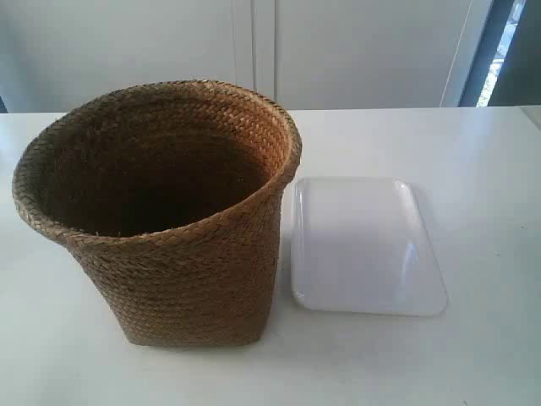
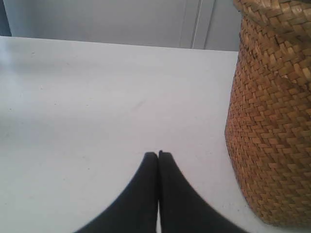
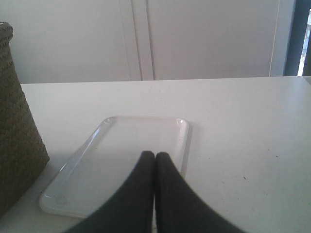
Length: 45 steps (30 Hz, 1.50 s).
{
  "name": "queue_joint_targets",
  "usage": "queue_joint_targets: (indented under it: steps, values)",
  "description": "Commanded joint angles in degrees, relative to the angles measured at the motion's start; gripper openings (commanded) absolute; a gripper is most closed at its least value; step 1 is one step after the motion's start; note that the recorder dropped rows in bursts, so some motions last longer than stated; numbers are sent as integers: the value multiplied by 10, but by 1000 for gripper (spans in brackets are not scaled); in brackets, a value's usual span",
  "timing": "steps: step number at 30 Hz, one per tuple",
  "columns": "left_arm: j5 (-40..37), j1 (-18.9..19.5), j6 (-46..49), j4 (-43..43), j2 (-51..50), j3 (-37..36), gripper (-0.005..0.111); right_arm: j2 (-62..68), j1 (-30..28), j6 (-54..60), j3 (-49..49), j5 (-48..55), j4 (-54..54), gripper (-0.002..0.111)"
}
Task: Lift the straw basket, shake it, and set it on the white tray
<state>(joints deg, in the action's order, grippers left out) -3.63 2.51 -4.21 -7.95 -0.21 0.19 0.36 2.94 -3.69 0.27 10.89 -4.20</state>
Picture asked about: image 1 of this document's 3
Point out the white cabinet doors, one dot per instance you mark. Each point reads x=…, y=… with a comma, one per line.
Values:
x=56, y=55

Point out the brown woven wicker basket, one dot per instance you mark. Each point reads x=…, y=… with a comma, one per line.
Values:
x=169, y=197

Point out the white rectangular plastic tray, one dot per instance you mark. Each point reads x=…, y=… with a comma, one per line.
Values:
x=360, y=245

